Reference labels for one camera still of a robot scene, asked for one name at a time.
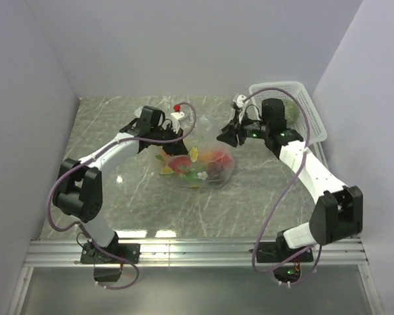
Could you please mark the bright red fake apple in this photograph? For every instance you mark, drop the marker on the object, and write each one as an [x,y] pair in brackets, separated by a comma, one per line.
[223,159]

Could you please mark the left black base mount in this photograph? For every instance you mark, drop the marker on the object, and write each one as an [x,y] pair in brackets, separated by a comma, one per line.
[108,263]

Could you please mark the aluminium rail frame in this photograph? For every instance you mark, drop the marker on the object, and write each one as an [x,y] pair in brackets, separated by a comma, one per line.
[195,254]

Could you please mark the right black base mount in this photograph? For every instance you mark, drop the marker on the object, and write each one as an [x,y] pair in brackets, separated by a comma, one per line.
[269,252]

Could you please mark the fake orange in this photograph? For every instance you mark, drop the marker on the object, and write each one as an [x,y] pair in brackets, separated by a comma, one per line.
[210,156]

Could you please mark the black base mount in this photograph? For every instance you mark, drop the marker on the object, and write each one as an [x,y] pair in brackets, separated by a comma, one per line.
[269,252]
[108,263]

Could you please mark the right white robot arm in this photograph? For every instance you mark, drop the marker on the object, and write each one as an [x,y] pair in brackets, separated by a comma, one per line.
[338,212]

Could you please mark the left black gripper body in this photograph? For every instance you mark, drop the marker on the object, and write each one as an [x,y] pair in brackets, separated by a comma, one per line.
[169,134]

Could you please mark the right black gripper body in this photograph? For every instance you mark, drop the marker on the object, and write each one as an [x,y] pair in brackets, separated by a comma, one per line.
[247,128]

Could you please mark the clear plastic bag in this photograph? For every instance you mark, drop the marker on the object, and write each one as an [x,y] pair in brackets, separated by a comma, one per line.
[200,175]

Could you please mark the pink fake dragon fruit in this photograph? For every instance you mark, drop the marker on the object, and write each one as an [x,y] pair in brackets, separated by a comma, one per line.
[180,164]

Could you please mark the yellow fake banana bunch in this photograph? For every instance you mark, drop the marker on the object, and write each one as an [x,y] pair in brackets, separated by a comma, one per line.
[166,171]

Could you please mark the white plastic basket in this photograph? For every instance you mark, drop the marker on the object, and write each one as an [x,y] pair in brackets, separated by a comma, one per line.
[298,91]

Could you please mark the green fake melon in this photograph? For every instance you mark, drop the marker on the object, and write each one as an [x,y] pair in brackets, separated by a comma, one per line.
[291,112]

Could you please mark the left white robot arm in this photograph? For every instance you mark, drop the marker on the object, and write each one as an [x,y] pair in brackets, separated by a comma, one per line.
[78,190]

